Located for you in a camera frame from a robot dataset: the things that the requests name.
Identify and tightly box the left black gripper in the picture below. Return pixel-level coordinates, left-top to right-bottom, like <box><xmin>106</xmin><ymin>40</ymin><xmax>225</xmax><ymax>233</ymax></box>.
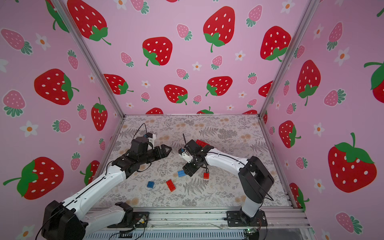
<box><xmin>137</xmin><ymin>144</ymin><xmax>172</xmax><ymax>167</ymax></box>

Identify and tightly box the red 2x4 brick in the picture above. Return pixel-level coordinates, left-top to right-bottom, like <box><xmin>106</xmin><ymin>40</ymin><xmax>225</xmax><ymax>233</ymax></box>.
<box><xmin>196</xmin><ymin>140</ymin><xmax>209</xmax><ymax>148</ymax></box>
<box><xmin>166</xmin><ymin>180</ymin><xmax>176</xmax><ymax>192</ymax></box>

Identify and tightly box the light blue 2x4 brick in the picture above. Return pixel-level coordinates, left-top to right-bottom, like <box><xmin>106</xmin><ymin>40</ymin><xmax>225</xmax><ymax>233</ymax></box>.
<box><xmin>178</xmin><ymin>170</ymin><xmax>186</xmax><ymax>178</ymax></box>

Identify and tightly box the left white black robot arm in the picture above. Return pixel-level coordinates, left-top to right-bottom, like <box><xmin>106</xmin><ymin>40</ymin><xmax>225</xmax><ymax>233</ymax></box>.
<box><xmin>37</xmin><ymin>134</ymin><xmax>172</xmax><ymax>240</ymax></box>

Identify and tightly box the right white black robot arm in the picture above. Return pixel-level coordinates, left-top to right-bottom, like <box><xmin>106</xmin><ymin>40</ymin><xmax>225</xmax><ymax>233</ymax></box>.
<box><xmin>178</xmin><ymin>140</ymin><xmax>275</xmax><ymax>224</ymax></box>

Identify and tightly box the blue 2x2 brick left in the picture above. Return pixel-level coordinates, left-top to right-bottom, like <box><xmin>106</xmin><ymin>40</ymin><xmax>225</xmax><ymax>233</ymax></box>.
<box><xmin>147</xmin><ymin>181</ymin><xmax>155</xmax><ymax>189</ymax></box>

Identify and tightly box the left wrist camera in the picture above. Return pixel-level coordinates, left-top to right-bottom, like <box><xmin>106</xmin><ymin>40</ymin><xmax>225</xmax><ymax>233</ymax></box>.
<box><xmin>144</xmin><ymin>133</ymin><xmax>156</xmax><ymax>145</ymax></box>

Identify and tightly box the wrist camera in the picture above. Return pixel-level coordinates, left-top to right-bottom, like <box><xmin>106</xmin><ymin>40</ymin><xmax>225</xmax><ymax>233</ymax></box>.
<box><xmin>178</xmin><ymin>146</ymin><xmax>193</xmax><ymax>160</ymax></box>
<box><xmin>144</xmin><ymin>133</ymin><xmax>156</xmax><ymax>145</ymax></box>

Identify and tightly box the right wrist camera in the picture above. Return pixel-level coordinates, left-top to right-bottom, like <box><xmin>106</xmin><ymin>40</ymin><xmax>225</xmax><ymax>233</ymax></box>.
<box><xmin>178</xmin><ymin>146</ymin><xmax>193</xmax><ymax>160</ymax></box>

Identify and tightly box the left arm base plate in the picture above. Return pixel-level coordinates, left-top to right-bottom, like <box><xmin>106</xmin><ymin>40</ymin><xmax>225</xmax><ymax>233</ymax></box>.
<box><xmin>108</xmin><ymin>212</ymin><xmax>150</xmax><ymax>229</ymax></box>

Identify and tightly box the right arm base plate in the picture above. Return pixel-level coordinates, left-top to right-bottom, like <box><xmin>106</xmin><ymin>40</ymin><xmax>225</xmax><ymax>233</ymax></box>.
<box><xmin>224</xmin><ymin>210</ymin><xmax>268</xmax><ymax>228</ymax></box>

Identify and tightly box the aluminium front rail frame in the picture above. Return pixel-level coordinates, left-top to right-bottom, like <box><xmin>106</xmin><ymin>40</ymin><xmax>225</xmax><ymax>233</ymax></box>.
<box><xmin>69</xmin><ymin>204</ymin><xmax>315</xmax><ymax>240</ymax></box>

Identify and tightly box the left aluminium corner post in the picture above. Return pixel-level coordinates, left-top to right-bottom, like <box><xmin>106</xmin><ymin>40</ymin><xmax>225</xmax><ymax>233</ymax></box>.
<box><xmin>52</xmin><ymin>0</ymin><xmax>125</xmax><ymax>119</ymax></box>

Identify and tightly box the aluminium corner post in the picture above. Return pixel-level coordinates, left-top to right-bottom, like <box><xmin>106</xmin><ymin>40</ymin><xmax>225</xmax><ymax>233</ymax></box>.
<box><xmin>52</xmin><ymin>0</ymin><xmax>125</xmax><ymax>119</ymax></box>
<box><xmin>259</xmin><ymin>0</ymin><xmax>320</xmax><ymax>120</ymax></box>

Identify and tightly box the right aluminium corner post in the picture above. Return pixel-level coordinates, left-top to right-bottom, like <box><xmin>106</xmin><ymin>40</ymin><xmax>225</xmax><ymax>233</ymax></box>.
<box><xmin>259</xmin><ymin>0</ymin><xmax>320</xmax><ymax>120</ymax></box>

